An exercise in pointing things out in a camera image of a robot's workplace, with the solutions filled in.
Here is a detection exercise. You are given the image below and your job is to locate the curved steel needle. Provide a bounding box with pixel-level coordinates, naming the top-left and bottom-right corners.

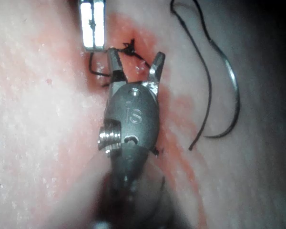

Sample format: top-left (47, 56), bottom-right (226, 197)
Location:
top-left (203, 39), bottom-right (241, 139)

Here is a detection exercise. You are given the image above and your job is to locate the left arm needle driver jaw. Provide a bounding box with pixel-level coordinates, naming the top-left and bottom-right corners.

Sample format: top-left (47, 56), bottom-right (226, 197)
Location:
top-left (79, 0), bottom-right (95, 52)
top-left (93, 0), bottom-right (107, 52)

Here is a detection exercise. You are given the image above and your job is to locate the tissue pad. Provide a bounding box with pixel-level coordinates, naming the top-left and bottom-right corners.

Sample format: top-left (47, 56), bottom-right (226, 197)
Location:
top-left (0, 0), bottom-right (286, 229)

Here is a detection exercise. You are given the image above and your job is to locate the right arm needle driver jaw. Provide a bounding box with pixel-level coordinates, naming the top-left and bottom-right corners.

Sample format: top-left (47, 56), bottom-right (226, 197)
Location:
top-left (108, 47), bottom-right (129, 85)
top-left (142, 52), bottom-right (166, 95)

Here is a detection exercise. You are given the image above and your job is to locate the black thread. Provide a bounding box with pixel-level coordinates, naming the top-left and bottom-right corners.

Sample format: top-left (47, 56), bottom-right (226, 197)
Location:
top-left (88, 0), bottom-right (214, 151)

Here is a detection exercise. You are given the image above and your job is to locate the right arm needle driver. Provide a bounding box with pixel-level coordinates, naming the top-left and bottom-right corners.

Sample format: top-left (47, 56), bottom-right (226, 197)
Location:
top-left (97, 81), bottom-right (160, 156)

